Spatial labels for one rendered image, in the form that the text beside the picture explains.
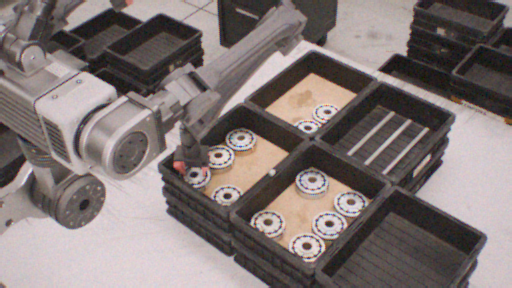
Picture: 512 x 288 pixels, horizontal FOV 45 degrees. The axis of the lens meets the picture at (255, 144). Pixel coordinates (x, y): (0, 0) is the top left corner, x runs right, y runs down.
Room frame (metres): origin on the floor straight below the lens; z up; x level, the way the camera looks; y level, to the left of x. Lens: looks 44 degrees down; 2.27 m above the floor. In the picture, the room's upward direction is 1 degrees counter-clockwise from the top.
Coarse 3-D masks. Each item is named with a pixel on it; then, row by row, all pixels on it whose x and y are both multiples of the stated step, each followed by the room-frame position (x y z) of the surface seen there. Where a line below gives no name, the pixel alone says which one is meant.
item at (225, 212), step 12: (252, 108) 1.58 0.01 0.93; (276, 120) 1.52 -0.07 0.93; (300, 144) 1.40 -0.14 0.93; (168, 156) 1.36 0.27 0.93; (288, 156) 1.35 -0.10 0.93; (276, 168) 1.30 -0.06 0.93; (180, 180) 1.26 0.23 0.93; (264, 180) 1.25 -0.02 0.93; (192, 192) 1.22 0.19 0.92; (216, 204) 1.16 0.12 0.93; (228, 216) 1.14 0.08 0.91
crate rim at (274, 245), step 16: (320, 144) 1.40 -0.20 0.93; (288, 160) 1.33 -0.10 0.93; (272, 176) 1.27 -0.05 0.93; (256, 192) 1.20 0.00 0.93; (384, 192) 1.19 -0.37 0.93; (240, 208) 1.15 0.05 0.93; (368, 208) 1.13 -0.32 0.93; (240, 224) 1.09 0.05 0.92; (352, 224) 1.08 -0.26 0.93; (272, 240) 1.03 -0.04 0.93; (336, 240) 1.02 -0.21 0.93; (288, 256) 0.98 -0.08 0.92; (320, 256) 0.97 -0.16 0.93
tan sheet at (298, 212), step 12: (312, 168) 1.39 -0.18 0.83; (288, 192) 1.29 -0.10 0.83; (336, 192) 1.29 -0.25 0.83; (276, 204) 1.24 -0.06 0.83; (288, 204) 1.24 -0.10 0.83; (300, 204) 1.24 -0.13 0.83; (312, 204) 1.24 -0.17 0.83; (324, 204) 1.24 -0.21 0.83; (288, 216) 1.19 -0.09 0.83; (300, 216) 1.19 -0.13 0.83; (312, 216) 1.19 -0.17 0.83; (288, 228) 1.15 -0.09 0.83; (300, 228) 1.15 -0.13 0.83; (288, 240) 1.10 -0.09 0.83
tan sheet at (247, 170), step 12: (264, 144) 1.51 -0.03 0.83; (252, 156) 1.45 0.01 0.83; (264, 156) 1.45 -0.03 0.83; (276, 156) 1.45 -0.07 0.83; (240, 168) 1.40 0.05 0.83; (252, 168) 1.40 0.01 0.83; (264, 168) 1.40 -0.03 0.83; (216, 180) 1.35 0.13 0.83; (228, 180) 1.35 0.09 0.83; (240, 180) 1.35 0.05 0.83; (252, 180) 1.35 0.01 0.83; (204, 192) 1.30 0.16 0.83
